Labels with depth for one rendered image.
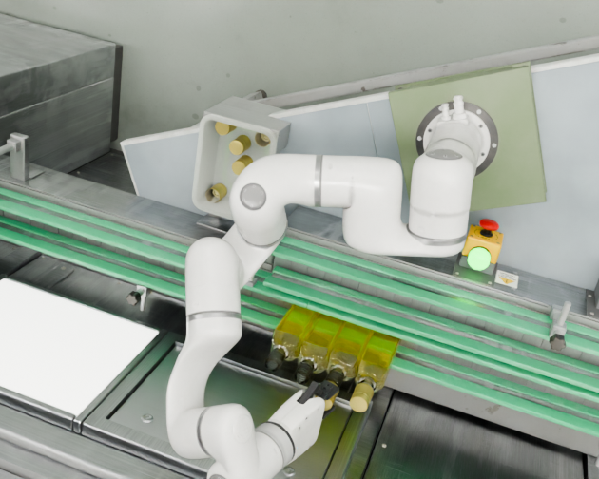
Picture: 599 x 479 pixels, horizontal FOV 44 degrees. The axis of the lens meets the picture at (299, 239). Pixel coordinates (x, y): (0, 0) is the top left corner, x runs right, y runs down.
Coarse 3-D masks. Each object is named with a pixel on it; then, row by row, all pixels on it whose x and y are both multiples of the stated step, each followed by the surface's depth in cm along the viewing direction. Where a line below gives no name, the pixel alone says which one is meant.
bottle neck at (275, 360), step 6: (276, 348) 139; (282, 348) 139; (270, 354) 137; (276, 354) 137; (282, 354) 138; (270, 360) 138; (276, 360) 135; (282, 360) 137; (270, 366) 137; (276, 366) 137
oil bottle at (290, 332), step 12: (288, 312) 148; (300, 312) 149; (312, 312) 149; (288, 324) 144; (300, 324) 145; (312, 324) 149; (276, 336) 140; (288, 336) 140; (300, 336) 141; (288, 348) 140; (288, 360) 141
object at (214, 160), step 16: (208, 128) 158; (240, 128) 161; (256, 128) 152; (208, 144) 160; (224, 144) 164; (256, 144) 161; (272, 144) 152; (208, 160) 163; (224, 160) 165; (256, 160) 163; (208, 176) 165; (224, 176) 167; (192, 192) 163; (208, 208) 163; (224, 208) 164
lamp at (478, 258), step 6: (480, 246) 148; (474, 252) 146; (480, 252) 146; (486, 252) 146; (468, 258) 148; (474, 258) 146; (480, 258) 146; (486, 258) 146; (474, 264) 147; (480, 264) 146; (486, 264) 146
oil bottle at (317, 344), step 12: (324, 324) 147; (336, 324) 148; (312, 336) 142; (324, 336) 143; (336, 336) 145; (300, 348) 140; (312, 348) 139; (324, 348) 140; (300, 360) 140; (324, 360) 140
